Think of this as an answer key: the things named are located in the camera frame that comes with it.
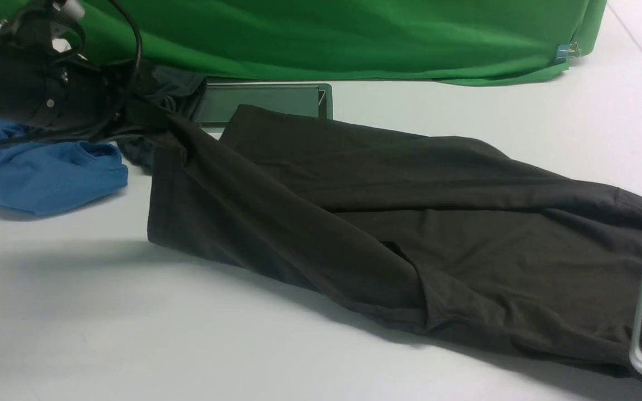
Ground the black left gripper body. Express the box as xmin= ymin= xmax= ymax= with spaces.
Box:
xmin=0 ymin=39 xmax=169 ymax=140

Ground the blue crumpled garment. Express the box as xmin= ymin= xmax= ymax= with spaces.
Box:
xmin=0 ymin=141 xmax=128 ymax=217

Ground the dark teal crumpled garment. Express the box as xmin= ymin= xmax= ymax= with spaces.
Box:
xmin=115 ymin=65 xmax=207 ymax=175

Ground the blue binder clip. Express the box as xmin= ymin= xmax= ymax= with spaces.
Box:
xmin=555 ymin=41 xmax=582 ymax=64

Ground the green backdrop cloth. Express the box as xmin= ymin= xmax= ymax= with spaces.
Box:
xmin=0 ymin=0 xmax=607 ymax=86

